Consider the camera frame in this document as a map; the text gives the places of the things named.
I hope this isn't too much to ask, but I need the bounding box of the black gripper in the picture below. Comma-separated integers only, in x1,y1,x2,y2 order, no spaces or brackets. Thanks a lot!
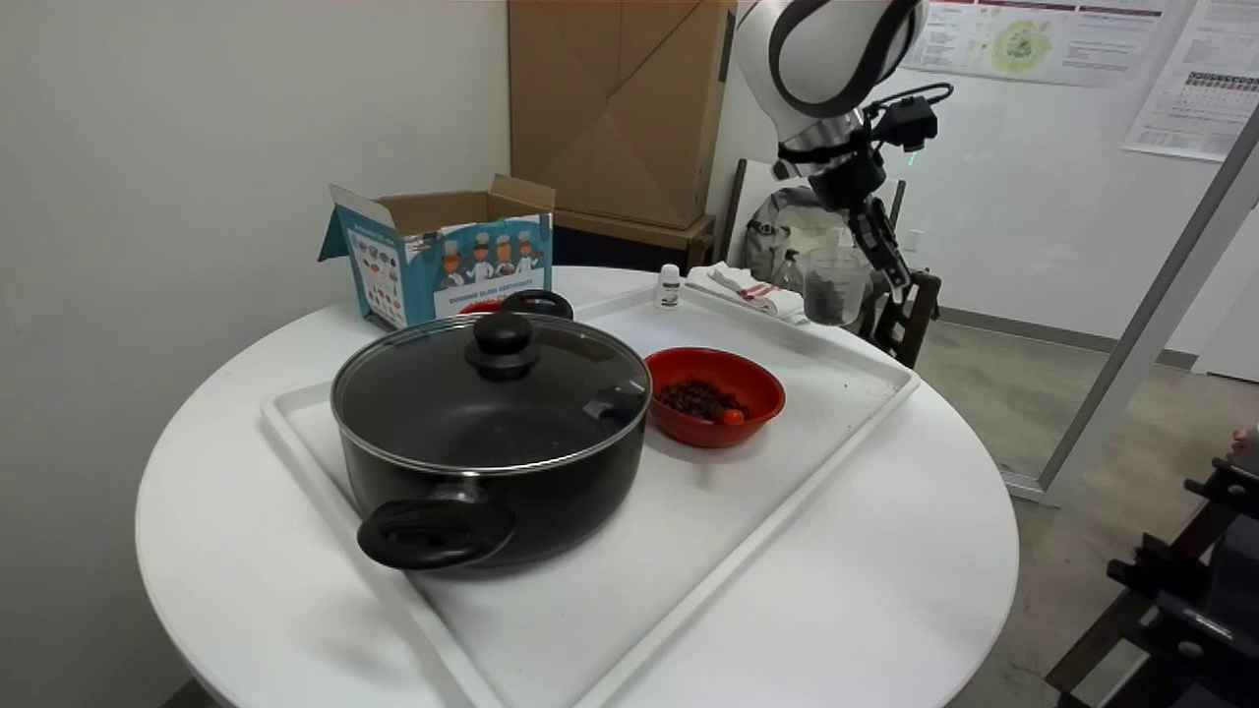
784,129,924,301

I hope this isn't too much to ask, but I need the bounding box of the white towel with red stripes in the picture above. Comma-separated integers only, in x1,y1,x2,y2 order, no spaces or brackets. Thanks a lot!
686,259,812,330

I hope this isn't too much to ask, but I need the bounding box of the blue printed cardboard box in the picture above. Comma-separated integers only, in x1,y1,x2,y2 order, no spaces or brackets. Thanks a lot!
313,174,559,333

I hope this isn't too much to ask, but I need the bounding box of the white plastic tray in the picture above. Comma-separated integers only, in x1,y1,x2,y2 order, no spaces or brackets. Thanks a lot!
254,278,921,708

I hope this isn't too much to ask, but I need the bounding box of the text wall poster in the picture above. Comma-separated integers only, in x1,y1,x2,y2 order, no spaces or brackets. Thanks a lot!
1126,0,1259,164

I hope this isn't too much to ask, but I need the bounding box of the black metal stand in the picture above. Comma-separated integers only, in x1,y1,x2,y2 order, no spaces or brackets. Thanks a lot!
1044,437,1259,708

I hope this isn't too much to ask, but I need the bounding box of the glass pot lid black knob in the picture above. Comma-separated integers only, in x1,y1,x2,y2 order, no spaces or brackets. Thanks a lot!
328,309,658,479

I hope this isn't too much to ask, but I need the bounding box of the grey metal frame pole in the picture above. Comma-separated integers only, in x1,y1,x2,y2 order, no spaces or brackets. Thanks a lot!
1033,103,1259,509

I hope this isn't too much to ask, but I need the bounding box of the red bowl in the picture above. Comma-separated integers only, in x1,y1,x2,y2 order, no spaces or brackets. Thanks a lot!
642,341,792,454

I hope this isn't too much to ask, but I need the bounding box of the large brown cardboard box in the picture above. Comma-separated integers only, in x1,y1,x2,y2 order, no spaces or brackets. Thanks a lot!
505,0,740,231

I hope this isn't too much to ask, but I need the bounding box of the black cooking pot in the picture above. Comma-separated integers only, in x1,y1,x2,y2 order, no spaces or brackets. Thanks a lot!
328,309,658,584

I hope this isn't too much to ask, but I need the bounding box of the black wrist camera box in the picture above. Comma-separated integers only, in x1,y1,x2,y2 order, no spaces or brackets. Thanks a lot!
860,80,957,153

